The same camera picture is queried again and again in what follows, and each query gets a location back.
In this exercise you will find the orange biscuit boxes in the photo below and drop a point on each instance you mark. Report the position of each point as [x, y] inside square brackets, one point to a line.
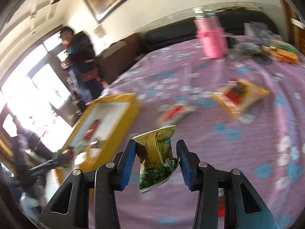
[281, 51]

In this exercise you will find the brown armchair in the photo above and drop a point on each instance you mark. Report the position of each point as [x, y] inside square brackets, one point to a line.
[119, 57]

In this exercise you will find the yellow rimmed white tray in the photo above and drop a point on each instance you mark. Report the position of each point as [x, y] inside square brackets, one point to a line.
[116, 114]

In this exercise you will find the red chocolate snack packet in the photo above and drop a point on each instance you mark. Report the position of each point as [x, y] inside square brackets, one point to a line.
[237, 90]

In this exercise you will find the pink knit-sleeved bottle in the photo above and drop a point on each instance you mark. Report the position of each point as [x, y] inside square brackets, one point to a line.
[210, 33]

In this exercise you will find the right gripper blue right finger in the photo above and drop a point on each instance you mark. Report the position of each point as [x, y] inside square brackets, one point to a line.
[201, 177]

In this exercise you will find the white red small packet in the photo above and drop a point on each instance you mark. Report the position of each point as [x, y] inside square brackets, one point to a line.
[173, 114]

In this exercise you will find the large beige cracker packet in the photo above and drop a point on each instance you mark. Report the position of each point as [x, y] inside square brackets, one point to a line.
[256, 93]

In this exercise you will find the purple floral tablecloth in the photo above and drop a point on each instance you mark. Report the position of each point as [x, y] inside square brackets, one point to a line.
[266, 143]

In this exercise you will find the black sofa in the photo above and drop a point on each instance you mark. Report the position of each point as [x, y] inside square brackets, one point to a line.
[231, 20]

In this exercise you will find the grey phone stand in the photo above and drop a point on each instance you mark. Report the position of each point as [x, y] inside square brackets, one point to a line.
[256, 30]

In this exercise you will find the woman in dark coat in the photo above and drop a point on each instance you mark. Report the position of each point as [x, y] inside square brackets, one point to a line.
[85, 73]

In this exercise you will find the red dark candy packet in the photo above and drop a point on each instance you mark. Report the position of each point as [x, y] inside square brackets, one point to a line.
[221, 203]

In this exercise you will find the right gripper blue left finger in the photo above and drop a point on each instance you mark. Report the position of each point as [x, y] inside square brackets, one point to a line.
[109, 178]

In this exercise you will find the clear plastic bag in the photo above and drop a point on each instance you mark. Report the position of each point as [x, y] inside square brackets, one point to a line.
[244, 49]

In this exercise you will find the green yellow pea snack packet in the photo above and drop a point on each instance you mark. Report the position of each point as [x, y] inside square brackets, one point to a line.
[154, 151]

